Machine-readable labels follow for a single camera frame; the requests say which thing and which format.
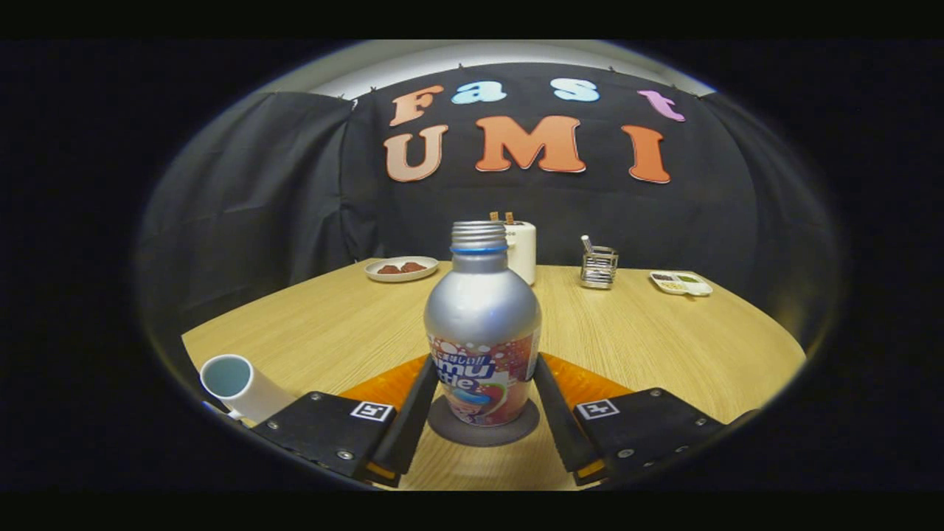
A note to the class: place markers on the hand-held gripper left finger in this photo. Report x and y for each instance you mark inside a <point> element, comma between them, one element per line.
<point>413,420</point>

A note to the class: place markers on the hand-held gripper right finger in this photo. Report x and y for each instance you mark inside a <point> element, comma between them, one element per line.
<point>564,428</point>

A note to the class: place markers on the dark round coaster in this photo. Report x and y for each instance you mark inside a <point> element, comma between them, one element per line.
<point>483,435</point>

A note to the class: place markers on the silver juice bottle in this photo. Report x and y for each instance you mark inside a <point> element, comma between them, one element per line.
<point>483,317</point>

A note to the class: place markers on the white cup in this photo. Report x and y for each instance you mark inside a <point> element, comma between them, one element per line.
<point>254,391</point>

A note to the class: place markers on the wooden table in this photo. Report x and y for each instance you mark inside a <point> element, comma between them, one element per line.
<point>649,339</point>

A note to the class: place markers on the small white plate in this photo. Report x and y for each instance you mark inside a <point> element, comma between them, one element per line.
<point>402,276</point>

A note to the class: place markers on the brown snack pieces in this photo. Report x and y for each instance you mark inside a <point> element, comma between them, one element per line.
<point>402,268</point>

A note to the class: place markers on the white toaster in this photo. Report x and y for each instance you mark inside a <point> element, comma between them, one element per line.
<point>522,251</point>

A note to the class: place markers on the white divided tray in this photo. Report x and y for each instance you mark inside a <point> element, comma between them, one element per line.
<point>681,284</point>

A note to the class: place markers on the brown toast slices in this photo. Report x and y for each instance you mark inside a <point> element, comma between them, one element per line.
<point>509,217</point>

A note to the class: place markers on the black backdrop cloth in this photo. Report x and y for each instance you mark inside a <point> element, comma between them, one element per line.
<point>258,184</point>

